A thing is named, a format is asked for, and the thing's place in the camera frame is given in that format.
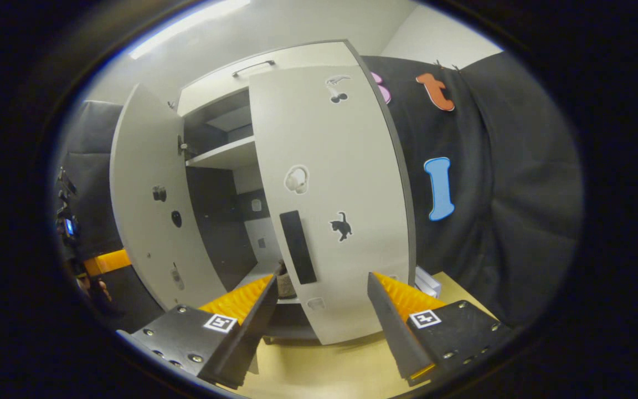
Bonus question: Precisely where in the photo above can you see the brown fuzzy shoe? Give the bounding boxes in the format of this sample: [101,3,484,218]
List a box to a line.
[276,260,297,300]

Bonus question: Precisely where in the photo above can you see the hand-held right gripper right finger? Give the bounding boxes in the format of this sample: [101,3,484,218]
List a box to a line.
[366,272,511,387]

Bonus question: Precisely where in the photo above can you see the white ribbed block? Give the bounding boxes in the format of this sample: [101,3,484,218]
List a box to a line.
[414,266,443,299]

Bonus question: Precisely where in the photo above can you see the white shoe cabinet door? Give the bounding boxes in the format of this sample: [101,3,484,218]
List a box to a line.
[248,65,416,345]
[110,83,228,311]

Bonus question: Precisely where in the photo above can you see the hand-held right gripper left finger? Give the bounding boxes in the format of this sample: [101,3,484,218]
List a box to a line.
[129,274,282,388]

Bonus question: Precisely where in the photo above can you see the white grey shoe cabinet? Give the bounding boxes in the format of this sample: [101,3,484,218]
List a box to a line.
[177,40,364,339]

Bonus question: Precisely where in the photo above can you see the white cabinet drawer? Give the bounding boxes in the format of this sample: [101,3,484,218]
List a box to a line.
[178,42,361,117]

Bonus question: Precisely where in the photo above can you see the black door handle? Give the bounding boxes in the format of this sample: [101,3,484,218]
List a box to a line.
[279,211,318,285]

